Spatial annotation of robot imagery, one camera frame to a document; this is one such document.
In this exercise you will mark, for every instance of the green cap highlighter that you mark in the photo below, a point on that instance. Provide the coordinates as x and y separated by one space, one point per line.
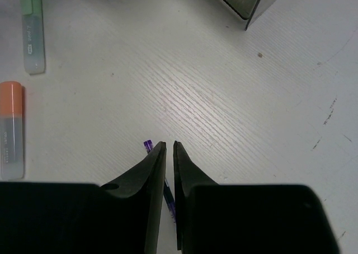
33 36

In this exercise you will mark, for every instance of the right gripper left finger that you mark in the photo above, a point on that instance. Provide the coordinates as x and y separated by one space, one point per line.
121 216

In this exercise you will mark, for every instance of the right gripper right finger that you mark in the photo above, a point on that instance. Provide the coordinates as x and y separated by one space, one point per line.
275 218

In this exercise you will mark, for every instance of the purple gel pen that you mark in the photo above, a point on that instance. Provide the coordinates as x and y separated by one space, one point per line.
167 193

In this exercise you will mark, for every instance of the orange cap highlighter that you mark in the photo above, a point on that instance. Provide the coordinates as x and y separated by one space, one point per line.
12 160

